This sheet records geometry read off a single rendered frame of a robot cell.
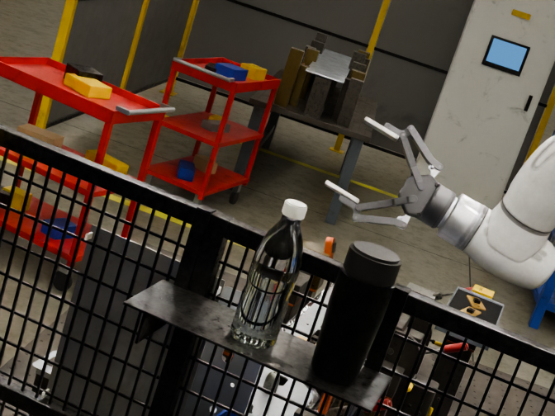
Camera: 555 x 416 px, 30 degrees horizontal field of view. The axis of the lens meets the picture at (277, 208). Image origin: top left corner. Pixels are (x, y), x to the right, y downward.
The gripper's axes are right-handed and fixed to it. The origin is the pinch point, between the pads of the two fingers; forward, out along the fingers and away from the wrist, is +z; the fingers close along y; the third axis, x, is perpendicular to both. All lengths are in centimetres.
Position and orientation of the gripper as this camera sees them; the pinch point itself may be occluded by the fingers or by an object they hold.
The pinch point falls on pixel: (350, 153)
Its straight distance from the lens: 187.3
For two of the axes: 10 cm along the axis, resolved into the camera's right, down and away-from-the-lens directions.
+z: -8.5, -5.2, 0.8
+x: -0.3, -1.1, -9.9
